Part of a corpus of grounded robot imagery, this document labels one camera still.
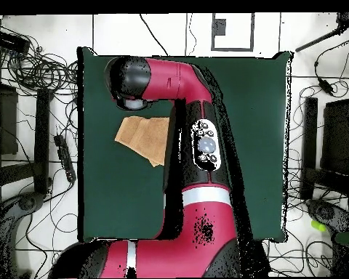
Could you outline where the tan terry towel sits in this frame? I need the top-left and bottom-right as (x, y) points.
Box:
(114, 115), (170, 168)

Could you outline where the black tripod pole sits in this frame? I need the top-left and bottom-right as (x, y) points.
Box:
(294, 12), (349, 54)

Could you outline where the dark green table cloth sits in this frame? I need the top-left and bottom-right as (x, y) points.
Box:
(76, 46), (294, 243)

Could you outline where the small grey square patch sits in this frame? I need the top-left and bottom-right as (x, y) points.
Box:
(211, 18), (227, 36)

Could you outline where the black electronics box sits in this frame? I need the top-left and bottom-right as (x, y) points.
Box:
(0, 29), (31, 55)

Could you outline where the black stand base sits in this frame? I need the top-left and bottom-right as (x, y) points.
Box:
(300, 96), (349, 201)
(0, 87), (52, 195)

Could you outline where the black cable tangle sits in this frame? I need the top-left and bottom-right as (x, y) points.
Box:
(0, 21), (79, 98)

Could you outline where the grey chair base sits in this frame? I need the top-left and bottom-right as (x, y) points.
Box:
(0, 191), (46, 278)
(305, 198), (349, 235)

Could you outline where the black power adapter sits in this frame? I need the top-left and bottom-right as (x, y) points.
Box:
(318, 78), (335, 97)

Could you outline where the dark flat panel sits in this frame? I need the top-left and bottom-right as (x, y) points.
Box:
(0, 82), (19, 155)
(320, 97), (349, 176)

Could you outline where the grey square floor frame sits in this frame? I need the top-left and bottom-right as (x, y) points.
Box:
(211, 12), (254, 52)

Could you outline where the black floor cable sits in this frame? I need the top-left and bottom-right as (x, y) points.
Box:
(138, 13), (172, 57)

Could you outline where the black power strip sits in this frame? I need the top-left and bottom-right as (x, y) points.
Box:
(53, 134), (77, 184)

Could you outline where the yellow-green ball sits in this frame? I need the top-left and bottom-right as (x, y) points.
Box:
(310, 219), (327, 233)

